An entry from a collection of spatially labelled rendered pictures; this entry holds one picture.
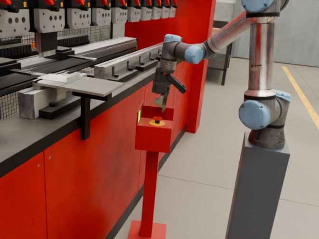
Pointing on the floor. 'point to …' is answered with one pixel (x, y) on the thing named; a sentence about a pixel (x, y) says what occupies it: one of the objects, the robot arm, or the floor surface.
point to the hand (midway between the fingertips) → (164, 109)
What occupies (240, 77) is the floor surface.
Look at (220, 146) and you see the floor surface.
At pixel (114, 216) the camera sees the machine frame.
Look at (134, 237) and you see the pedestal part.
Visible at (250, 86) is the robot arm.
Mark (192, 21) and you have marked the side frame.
